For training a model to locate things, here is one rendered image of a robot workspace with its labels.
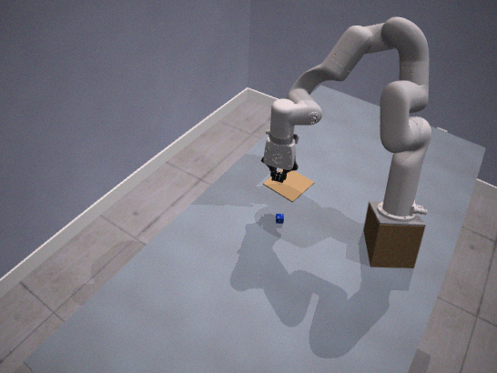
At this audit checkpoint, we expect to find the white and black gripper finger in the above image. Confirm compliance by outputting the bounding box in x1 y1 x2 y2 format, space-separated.
261 157 277 181
280 160 298 183

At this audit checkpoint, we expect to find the tan flat mat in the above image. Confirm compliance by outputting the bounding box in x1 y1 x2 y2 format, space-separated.
263 171 314 202

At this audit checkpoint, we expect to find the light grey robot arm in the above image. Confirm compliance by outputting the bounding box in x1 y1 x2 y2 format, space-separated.
266 17 431 222

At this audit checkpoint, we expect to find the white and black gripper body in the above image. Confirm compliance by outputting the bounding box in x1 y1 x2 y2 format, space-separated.
263 137 296 170

